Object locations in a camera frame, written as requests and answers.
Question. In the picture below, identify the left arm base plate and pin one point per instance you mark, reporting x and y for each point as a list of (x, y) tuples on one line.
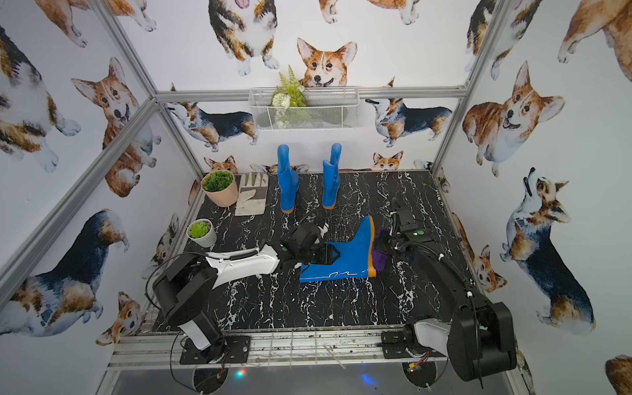
[(228, 350)]

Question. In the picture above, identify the pink ribbed plant pot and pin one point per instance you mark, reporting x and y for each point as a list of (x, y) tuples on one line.
[(225, 198)]

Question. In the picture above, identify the small white plant pot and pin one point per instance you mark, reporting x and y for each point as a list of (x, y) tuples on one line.
[(209, 241)]

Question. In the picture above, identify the green plant in pink pot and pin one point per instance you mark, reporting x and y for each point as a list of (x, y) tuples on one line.
[(217, 181)]

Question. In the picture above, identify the purple cloth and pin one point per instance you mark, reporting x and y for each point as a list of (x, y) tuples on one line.
[(380, 257)]

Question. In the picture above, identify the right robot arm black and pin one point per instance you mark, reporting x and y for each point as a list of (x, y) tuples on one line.
[(477, 337)]

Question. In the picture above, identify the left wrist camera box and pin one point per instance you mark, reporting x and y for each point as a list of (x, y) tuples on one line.
[(306, 236)]

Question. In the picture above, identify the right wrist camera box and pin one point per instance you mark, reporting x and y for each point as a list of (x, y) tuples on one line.
[(404, 220)]

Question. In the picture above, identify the green plant in white pot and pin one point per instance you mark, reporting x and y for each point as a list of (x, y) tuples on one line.
[(199, 229)]

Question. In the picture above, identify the fern and white flower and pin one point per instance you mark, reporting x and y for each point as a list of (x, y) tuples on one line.
[(288, 102)]

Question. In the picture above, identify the white grey work glove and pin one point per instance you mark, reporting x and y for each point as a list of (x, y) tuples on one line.
[(253, 192)]

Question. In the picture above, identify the blue rubber boot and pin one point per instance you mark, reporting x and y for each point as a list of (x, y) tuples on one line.
[(355, 260), (288, 180), (332, 178)]

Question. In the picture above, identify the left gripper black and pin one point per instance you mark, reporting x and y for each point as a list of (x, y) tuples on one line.
[(322, 253)]

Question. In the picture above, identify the white wire wall basket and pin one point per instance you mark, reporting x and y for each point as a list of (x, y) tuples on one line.
[(311, 109)]

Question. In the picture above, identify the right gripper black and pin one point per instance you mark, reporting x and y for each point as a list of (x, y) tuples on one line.
[(396, 254)]

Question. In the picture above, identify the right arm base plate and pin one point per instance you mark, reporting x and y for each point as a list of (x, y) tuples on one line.
[(402, 344)]

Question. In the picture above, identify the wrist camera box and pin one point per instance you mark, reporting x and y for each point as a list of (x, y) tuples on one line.
[(404, 220), (306, 236)]

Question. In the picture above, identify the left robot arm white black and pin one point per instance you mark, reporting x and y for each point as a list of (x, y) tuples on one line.
[(182, 290)]

